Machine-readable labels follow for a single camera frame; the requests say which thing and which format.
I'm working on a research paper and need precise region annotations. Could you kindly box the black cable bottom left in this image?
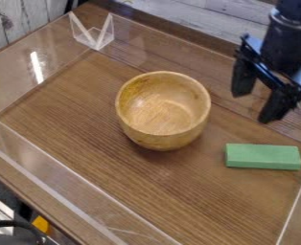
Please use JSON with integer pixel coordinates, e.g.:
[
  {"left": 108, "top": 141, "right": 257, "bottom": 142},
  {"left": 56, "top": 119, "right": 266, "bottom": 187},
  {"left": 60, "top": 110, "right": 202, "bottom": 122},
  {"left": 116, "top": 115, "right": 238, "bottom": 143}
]
[{"left": 0, "top": 219, "right": 47, "bottom": 245}]

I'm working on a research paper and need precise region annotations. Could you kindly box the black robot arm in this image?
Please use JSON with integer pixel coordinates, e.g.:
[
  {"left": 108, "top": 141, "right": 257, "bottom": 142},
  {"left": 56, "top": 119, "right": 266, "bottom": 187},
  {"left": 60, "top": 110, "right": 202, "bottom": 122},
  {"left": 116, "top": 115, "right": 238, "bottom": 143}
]
[{"left": 231, "top": 0, "right": 301, "bottom": 123}]

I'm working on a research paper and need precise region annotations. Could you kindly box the clear acrylic tray wall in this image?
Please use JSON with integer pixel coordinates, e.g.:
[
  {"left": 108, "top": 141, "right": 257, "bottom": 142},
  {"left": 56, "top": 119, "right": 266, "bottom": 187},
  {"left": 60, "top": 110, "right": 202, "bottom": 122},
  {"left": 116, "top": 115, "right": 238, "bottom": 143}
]
[{"left": 0, "top": 120, "right": 182, "bottom": 245}]

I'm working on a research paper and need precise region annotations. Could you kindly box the clear acrylic corner bracket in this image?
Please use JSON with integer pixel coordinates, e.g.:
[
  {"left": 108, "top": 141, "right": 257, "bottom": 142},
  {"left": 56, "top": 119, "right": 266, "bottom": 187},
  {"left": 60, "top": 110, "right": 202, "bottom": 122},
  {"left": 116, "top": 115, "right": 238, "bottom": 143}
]
[{"left": 68, "top": 11, "right": 115, "bottom": 51}]

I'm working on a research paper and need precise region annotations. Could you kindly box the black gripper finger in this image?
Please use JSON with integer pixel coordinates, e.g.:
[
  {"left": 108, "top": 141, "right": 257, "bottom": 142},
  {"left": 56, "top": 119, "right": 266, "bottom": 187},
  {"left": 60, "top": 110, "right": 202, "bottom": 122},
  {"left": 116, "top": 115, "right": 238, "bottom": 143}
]
[
  {"left": 231, "top": 58, "right": 255, "bottom": 98},
  {"left": 258, "top": 84, "right": 301, "bottom": 123}
]

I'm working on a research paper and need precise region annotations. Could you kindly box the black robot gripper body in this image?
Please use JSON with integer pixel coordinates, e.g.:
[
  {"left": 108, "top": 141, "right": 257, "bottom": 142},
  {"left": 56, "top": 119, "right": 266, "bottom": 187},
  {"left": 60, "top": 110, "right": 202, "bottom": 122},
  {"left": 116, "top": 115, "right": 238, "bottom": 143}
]
[{"left": 235, "top": 9, "right": 301, "bottom": 90}]

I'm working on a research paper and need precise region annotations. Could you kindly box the green rectangular block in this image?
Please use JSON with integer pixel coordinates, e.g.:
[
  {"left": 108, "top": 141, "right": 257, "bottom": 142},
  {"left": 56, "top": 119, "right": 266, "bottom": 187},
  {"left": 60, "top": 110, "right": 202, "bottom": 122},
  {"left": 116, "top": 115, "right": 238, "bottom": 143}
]
[{"left": 226, "top": 144, "right": 301, "bottom": 170}]

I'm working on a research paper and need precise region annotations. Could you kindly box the brown wooden bowl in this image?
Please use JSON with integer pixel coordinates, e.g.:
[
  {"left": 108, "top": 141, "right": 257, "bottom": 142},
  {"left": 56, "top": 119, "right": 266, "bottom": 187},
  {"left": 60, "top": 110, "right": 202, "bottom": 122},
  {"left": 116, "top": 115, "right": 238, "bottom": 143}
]
[{"left": 115, "top": 71, "right": 211, "bottom": 151}]

